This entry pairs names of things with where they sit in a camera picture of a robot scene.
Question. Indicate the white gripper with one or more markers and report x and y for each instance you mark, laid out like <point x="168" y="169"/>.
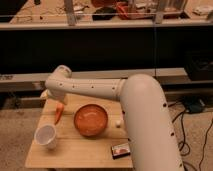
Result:
<point x="58" y="96"/>

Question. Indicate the orange pepper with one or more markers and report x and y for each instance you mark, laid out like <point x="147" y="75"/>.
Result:
<point x="58" y="112"/>

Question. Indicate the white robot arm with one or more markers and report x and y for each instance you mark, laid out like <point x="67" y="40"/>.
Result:
<point x="148" y="124"/>

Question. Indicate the white ceramic cup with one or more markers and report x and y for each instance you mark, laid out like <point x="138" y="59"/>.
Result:
<point x="46" y="136"/>

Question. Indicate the orange bowl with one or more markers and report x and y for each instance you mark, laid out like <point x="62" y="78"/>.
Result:
<point x="91" y="120"/>

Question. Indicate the wooden table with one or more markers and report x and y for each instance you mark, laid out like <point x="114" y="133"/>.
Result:
<point x="74" y="151"/>

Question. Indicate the black red small box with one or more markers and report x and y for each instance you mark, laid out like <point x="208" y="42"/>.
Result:
<point x="120" y="150"/>

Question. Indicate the black power adapter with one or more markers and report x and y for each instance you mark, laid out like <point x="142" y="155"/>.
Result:
<point x="194" y="105"/>

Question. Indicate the black bin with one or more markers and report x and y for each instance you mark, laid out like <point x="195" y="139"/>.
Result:
<point x="199" y="65"/>

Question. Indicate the metal shelf frame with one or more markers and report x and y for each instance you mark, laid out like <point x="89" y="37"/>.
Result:
<point x="101" y="39"/>

